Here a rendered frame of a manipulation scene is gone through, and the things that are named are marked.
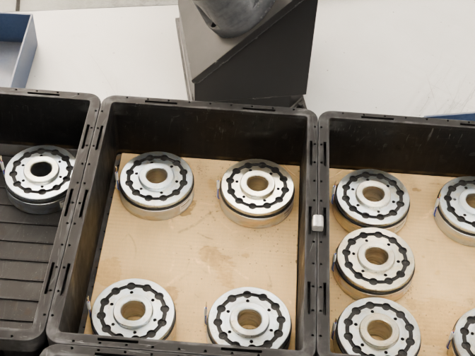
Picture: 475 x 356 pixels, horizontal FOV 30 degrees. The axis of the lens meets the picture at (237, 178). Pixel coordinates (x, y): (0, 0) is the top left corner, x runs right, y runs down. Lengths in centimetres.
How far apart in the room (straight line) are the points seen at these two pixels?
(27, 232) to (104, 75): 48
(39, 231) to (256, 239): 29
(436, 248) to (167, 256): 36
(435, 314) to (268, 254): 23
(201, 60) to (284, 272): 45
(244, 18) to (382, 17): 46
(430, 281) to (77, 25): 88
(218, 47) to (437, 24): 52
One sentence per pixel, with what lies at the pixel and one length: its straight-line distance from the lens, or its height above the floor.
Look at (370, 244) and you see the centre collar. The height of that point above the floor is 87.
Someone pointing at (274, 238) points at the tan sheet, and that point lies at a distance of 121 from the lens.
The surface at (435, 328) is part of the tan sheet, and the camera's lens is 116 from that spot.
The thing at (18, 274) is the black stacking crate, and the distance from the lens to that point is 119.
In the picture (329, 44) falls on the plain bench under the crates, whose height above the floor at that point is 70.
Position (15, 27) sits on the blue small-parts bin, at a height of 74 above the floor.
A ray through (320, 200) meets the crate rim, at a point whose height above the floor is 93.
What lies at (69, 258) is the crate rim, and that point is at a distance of 107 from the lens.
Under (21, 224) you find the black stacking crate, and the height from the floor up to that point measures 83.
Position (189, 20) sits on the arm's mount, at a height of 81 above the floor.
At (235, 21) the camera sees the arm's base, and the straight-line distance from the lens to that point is 141.
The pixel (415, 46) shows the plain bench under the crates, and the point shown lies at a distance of 174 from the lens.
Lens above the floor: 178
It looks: 48 degrees down
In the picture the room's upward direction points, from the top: 3 degrees clockwise
